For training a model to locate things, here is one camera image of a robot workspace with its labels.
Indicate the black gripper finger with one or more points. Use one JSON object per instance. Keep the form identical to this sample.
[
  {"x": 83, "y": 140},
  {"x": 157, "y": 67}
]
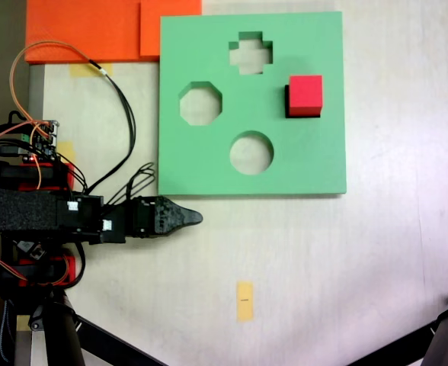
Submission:
[
  {"x": 170, "y": 209},
  {"x": 170, "y": 224}
]

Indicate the red square block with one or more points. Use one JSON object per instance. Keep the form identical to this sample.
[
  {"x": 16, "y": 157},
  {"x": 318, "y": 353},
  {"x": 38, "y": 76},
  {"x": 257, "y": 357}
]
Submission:
[{"x": 305, "y": 93}]

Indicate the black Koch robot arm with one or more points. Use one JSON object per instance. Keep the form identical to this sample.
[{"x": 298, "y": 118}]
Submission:
[{"x": 18, "y": 209}]

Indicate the green shape sorter board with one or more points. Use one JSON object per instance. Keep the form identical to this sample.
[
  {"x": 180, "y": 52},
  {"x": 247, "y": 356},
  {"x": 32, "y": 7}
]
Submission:
[{"x": 193, "y": 164}]

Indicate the yellow tape piece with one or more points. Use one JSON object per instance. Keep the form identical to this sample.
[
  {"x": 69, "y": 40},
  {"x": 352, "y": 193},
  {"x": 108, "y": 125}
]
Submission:
[
  {"x": 22, "y": 324},
  {"x": 79, "y": 70},
  {"x": 67, "y": 146}
]

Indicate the yellow tape with black mark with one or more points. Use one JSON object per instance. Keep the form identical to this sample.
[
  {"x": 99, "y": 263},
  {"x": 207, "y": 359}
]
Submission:
[{"x": 245, "y": 309}]

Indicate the small grey component board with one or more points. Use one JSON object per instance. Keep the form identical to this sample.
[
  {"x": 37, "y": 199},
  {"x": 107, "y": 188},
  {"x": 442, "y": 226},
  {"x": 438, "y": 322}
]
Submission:
[{"x": 26, "y": 246}]

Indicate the black circuit board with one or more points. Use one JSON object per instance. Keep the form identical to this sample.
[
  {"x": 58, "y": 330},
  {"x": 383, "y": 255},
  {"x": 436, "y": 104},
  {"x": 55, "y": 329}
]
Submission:
[{"x": 43, "y": 146}]

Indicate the black table clamp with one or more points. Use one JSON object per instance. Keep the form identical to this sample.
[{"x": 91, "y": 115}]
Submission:
[
  {"x": 29, "y": 271},
  {"x": 14, "y": 174}
]

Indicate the small orange foam slab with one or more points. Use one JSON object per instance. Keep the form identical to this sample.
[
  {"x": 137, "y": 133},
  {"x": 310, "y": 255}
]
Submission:
[{"x": 170, "y": 26}]

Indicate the large orange foam slab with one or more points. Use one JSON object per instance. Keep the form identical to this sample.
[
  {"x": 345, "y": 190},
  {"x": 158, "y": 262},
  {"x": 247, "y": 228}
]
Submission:
[{"x": 79, "y": 30}]

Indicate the red arm base mount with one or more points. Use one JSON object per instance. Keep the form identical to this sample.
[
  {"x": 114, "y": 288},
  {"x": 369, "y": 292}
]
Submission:
[{"x": 70, "y": 176}]

